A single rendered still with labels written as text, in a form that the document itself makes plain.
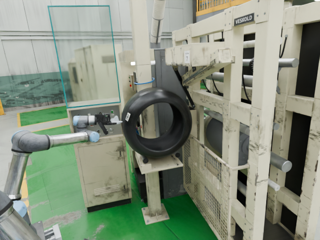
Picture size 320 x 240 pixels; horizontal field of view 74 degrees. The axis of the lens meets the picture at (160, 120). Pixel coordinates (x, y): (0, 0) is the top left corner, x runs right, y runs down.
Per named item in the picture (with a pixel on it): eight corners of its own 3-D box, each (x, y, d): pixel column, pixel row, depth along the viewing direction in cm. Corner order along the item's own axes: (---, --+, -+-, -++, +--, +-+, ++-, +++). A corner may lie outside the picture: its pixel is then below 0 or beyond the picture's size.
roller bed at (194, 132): (176, 134, 232) (175, 107, 224) (189, 132, 236) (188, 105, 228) (183, 140, 214) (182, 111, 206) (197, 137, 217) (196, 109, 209)
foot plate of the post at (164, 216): (141, 208, 254) (141, 206, 253) (163, 204, 260) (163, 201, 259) (145, 225, 229) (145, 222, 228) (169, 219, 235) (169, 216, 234)
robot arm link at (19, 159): (-3, 224, 122) (21, 131, 125) (-10, 214, 131) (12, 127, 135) (21, 220, 132) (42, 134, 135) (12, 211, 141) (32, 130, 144)
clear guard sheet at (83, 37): (66, 108, 220) (47, 5, 193) (120, 102, 232) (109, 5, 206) (66, 108, 218) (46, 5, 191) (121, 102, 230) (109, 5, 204)
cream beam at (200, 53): (165, 65, 196) (164, 48, 192) (190, 63, 201) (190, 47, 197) (190, 67, 139) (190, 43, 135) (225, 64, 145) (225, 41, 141)
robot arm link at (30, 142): (26, 137, 118) (100, 129, 156) (18, 134, 125) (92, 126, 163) (26, 157, 119) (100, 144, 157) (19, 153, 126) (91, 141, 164)
